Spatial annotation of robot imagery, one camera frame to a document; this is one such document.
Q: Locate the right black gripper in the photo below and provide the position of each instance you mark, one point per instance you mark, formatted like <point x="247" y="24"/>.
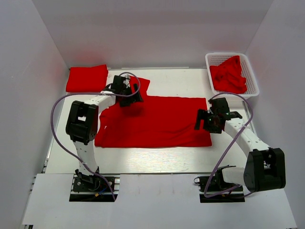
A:
<point x="202" y="114"/>

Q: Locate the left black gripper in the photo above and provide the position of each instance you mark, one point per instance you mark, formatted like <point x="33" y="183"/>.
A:
<point x="136" y="98"/>

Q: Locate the red t shirt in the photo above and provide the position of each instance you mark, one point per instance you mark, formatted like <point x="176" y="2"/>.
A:
<point x="87" y="79"/>
<point x="153" y="123"/>

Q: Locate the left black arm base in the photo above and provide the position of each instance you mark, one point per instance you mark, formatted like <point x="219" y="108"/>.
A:
<point x="92" y="188"/>

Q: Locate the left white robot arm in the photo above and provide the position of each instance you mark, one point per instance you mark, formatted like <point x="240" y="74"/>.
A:
<point x="82" y="123"/>

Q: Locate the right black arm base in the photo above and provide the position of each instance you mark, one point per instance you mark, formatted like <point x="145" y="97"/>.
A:
<point x="234" y="196"/>

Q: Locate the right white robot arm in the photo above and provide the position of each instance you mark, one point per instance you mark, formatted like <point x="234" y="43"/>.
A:
<point x="265" y="166"/>

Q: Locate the red t shirts in basket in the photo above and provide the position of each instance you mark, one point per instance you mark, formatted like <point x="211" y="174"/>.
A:
<point x="227" y="77"/>

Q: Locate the folded red t shirt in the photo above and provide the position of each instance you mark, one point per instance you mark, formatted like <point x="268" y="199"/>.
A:
<point x="87" y="79"/>

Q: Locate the white plastic basket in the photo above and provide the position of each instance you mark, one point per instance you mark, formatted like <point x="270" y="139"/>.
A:
<point x="217" y="58"/>

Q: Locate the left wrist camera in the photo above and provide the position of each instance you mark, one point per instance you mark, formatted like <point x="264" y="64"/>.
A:
<point x="127" y="79"/>

